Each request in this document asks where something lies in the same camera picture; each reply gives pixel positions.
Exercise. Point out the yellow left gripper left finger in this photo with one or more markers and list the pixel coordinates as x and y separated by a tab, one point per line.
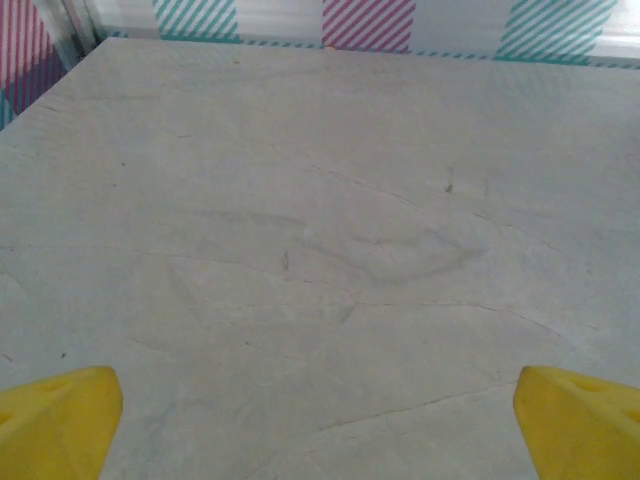
55	425

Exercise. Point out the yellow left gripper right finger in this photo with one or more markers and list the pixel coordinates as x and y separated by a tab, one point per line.
585	430

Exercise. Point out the aluminium corner post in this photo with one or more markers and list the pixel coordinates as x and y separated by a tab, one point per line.
80	20

